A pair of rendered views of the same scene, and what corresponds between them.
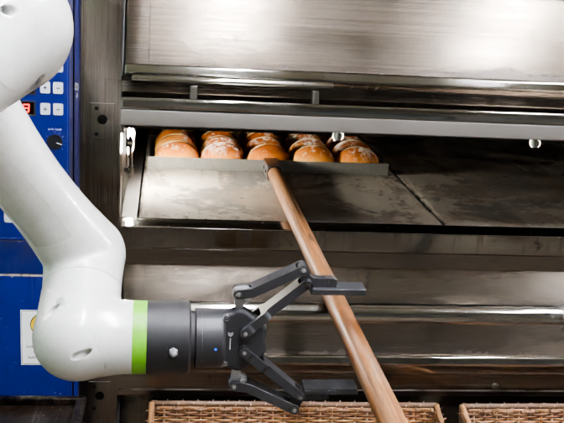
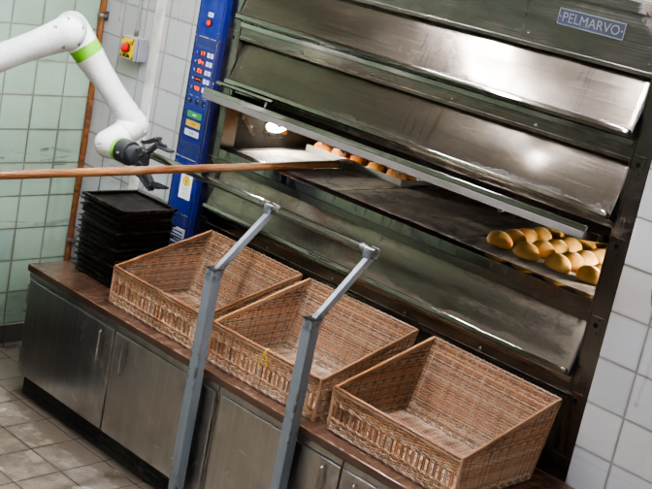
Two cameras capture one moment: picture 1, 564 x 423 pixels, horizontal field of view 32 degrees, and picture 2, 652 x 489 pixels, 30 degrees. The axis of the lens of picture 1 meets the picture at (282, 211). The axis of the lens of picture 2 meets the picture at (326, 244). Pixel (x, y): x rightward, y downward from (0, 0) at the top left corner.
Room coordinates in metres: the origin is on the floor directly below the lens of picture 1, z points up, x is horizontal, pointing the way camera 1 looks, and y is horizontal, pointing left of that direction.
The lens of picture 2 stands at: (-1.19, -3.69, 2.18)
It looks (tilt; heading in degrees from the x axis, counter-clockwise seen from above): 15 degrees down; 48
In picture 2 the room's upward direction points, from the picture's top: 11 degrees clockwise
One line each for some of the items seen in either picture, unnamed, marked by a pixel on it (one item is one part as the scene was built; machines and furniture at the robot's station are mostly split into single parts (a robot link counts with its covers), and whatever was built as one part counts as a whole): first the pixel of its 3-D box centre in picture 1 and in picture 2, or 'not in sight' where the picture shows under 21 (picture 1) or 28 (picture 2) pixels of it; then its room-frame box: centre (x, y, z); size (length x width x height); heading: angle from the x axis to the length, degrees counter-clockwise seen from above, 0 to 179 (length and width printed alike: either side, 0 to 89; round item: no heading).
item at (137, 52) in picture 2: not in sight; (133, 48); (1.55, 0.88, 1.46); 0.10 x 0.07 x 0.10; 97
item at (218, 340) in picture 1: (229, 337); (140, 157); (1.15, 0.06, 1.19); 0.09 x 0.07 x 0.08; 98
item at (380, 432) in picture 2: not in sight; (442, 413); (1.60, -1.26, 0.72); 0.56 x 0.49 x 0.28; 96
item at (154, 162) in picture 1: (262, 149); (379, 163); (2.34, 0.06, 1.20); 0.55 x 0.36 x 0.03; 98
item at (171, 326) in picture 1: (170, 336); (128, 151); (1.15, 0.13, 1.19); 0.12 x 0.06 x 0.09; 8
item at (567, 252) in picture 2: not in sight; (584, 250); (2.30, -1.13, 1.21); 0.61 x 0.48 x 0.06; 7
